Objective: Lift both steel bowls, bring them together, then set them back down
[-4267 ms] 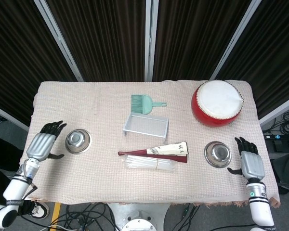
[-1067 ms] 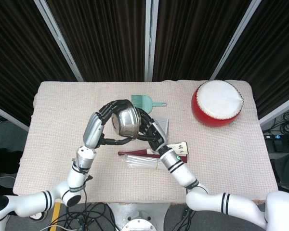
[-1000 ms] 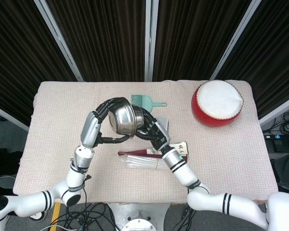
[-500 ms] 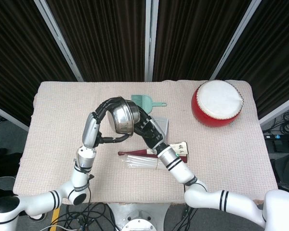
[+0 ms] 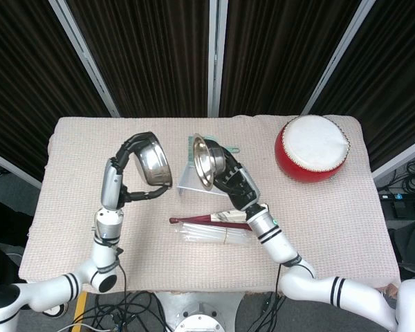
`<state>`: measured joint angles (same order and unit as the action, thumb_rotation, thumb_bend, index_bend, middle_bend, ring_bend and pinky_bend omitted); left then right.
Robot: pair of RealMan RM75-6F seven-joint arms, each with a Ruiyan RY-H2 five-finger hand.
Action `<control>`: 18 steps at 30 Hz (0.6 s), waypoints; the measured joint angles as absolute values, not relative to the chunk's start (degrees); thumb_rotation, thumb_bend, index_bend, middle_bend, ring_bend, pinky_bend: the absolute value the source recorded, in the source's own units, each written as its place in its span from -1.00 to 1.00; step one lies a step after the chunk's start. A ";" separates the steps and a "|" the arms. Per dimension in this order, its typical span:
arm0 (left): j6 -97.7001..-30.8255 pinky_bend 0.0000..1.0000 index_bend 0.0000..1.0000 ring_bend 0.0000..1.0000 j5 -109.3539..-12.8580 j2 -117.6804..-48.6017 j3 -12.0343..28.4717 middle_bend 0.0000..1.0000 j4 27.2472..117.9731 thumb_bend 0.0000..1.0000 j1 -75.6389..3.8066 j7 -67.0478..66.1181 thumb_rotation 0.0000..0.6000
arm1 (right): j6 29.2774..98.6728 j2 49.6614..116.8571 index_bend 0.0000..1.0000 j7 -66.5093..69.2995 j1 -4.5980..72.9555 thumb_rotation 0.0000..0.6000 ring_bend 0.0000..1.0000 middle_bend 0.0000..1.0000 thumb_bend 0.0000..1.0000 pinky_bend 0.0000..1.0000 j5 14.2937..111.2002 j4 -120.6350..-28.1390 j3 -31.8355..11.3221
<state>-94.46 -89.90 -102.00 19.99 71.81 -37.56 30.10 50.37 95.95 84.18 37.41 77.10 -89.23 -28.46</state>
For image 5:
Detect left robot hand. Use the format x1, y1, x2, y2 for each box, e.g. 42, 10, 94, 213
100, 131, 169, 211

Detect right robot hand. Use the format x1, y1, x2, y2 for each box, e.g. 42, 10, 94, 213
204, 138, 263, 212

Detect stainless steel bowl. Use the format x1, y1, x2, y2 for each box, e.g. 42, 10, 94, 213
134, 132, 174, 190
192, 133, 228, 192

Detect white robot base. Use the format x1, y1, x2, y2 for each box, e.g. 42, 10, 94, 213
155, 291, 247, 332

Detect folding paper fan maroon ribs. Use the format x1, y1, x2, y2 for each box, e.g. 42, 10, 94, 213
169, 209, 254, 232

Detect bundle of clear wrapped straws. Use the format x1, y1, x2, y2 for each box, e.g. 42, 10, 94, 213
174, 223, 256, 246

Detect red drum white skin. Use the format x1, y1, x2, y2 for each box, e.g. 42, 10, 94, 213
274, 114, 351, 185

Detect beige waffle tablecloth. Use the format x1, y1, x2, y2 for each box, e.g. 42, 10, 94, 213
17, 114, 401, 295

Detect black power strip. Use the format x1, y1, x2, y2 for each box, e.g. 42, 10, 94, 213
379, 192, 415, 219

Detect aluminium partition post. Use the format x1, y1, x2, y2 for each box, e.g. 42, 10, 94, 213
207, 0, 230, 118
0, 147, 43, 190
301, 0, 382, 116
372, 135, 415, 181
49, 0, 121, 118

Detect black cables under robot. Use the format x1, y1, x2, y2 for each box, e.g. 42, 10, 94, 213
74, 257, 176, 332

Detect black coiled cables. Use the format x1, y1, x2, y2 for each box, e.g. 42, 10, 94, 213
383, 151, 415, 199

